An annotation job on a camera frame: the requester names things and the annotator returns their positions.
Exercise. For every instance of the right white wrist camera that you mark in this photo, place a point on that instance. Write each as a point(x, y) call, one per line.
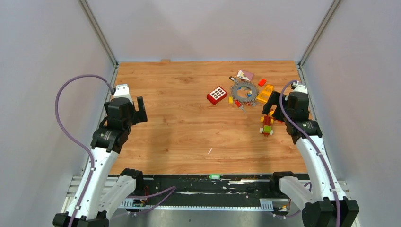
point(297, 86)

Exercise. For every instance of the red key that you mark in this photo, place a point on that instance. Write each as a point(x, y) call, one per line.
point(239, 105)

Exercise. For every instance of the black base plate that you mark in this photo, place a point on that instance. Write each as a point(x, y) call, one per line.
point(200, 191)

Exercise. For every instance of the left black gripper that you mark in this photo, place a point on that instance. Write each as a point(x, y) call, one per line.
point(140, 116)

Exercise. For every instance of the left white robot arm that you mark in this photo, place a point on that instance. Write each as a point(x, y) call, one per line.
point(89, 207)

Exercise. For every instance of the yellow orange toy car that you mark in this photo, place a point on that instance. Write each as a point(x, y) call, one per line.
point(271, 112)

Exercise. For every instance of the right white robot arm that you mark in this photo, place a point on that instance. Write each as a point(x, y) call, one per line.
point(325, 204)

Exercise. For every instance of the pink roof toy house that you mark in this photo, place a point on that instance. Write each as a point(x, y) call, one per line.
point(245, 75)

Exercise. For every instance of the large grey toothed keyring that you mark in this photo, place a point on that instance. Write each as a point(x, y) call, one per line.
point(243, 91)

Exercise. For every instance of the small green bubble level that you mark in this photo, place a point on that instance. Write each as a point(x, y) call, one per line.
point(214, 177)

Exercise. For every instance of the red window toy brick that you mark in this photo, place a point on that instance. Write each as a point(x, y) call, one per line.
point(216, 95)

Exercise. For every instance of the red green toy vehicle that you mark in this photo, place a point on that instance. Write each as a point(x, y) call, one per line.
point(266, 129)

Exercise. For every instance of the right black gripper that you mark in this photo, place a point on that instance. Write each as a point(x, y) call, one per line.
point(274, 99)

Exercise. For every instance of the yellow triangular toy frame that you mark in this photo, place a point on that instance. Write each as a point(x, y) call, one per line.
point(264, 94)

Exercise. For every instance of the small red toy brick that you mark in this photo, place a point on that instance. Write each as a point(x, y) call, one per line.
point(262, 82)

